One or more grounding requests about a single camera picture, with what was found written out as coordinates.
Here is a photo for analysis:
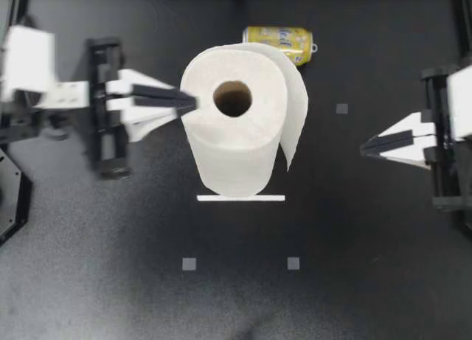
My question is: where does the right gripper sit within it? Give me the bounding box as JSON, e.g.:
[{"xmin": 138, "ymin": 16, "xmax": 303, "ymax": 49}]
[{"xmin": 358, "ymin": 64, "xmax": 472, "ymax": 211}]

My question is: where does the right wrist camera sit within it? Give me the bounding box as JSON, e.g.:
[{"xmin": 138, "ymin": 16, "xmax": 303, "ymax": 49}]
[{"xmin": 445, "ymin": 63, "xmax": 472, "ymax": 142}]

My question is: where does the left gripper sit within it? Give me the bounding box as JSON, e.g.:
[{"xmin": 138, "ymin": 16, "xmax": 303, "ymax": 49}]
[{"xmin": 85, "ymin": 37, "xmax": 201, "ymax": 179}]

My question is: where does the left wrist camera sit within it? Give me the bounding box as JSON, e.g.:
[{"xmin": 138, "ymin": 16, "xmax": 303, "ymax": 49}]
[{"xmin": 1, "ymin": 24, "xmax": 91, "ymax": 111}]

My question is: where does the white paper towel roll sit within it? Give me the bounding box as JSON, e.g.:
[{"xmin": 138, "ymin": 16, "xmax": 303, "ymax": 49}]
[{"xmin": 178, "ymin": 41, "xmax": 310, "ymax": 199}]

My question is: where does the yellow drink can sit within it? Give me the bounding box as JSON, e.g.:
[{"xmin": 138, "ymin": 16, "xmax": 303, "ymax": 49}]
[{"xmin": 242, "ymin": 25, "xmax": 319, "ymax": 67}]

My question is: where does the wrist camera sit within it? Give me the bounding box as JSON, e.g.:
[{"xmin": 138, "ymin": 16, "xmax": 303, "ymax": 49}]
[
  {"xmin": 1, "ymin": 24, "xmax": 91, "ymax": 111},
  {"xmin": 445, "ymin": 63, "xmax": 472, "ymax": 142}
]

